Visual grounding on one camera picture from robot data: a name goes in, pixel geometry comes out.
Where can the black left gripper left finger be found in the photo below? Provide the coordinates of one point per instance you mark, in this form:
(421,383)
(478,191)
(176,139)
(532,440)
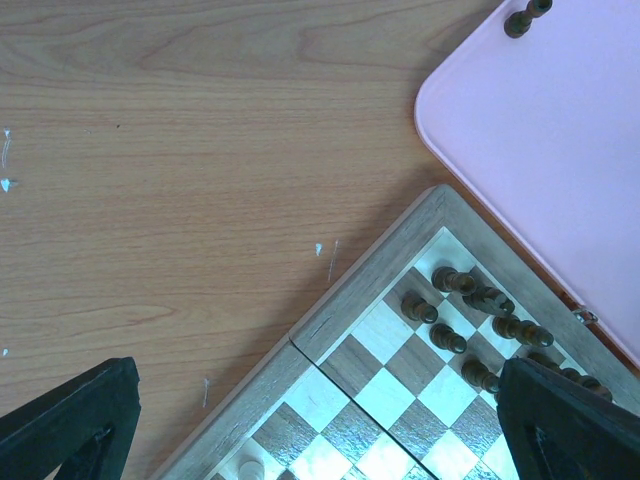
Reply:
(82,429)

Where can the wooden chessboard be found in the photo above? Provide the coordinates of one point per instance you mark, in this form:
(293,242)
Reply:
(358,391)

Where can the white chess piece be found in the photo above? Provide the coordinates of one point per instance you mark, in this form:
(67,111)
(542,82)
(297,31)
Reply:
(251,470)

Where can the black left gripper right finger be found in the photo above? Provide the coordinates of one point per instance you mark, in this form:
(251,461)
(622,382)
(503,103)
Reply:
(557,429)

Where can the dark knight chess piece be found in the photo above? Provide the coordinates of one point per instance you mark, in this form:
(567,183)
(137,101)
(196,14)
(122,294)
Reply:
(448,279)

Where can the pink tray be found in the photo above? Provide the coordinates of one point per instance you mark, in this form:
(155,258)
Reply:
(544,131)

